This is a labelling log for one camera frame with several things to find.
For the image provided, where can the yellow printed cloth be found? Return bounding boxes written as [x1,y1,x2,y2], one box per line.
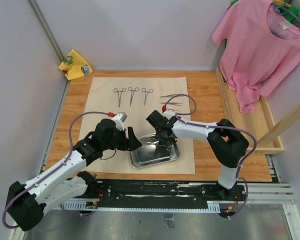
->
[58,49,94,81]

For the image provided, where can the beige cloth wrap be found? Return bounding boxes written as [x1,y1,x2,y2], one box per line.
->
[78,77,196,175]

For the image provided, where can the long steel hemostat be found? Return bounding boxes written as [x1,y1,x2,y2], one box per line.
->
[141,88,154,106]

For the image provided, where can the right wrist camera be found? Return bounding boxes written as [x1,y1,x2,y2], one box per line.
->
[162,105,176,120]

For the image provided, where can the steel hemostat clamp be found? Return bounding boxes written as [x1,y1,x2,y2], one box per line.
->
[127,86,140,106]

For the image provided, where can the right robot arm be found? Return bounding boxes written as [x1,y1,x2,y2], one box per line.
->
[146,110,249,200]

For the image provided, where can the pink t-shirt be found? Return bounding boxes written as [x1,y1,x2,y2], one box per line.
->
[212,0,300,113]

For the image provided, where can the stainless steel tray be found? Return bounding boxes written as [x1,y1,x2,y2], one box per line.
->
[129,133,180,169]

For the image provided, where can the steel surgical forceps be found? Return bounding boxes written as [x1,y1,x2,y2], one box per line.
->
[160,94,182,98]

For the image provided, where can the wooden pole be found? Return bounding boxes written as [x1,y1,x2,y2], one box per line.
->
[257,103,300,147]

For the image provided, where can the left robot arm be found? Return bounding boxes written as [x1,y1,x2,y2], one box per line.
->
[3,119,142,232]

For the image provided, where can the green clothes hanger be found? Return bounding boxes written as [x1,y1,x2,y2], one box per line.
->
[272,0,300,25]

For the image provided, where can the wooden tray frame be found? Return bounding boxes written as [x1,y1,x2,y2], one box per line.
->
[215,67,276,140]

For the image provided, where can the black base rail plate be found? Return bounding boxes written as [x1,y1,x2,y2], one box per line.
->
[74,179,247,210]

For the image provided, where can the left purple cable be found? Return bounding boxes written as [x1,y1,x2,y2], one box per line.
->
[1,111,115,229]

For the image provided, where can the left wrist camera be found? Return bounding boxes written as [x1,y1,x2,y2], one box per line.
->
[107,112,128,131]

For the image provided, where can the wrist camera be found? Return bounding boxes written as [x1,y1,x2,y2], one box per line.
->
[107,112,128,131]
[162,105,176,120]

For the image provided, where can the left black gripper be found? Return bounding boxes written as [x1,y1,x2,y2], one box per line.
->
[102,126,142,152]

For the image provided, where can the steel surgical scissors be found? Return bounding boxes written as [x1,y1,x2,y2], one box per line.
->
[148,139,173,151]

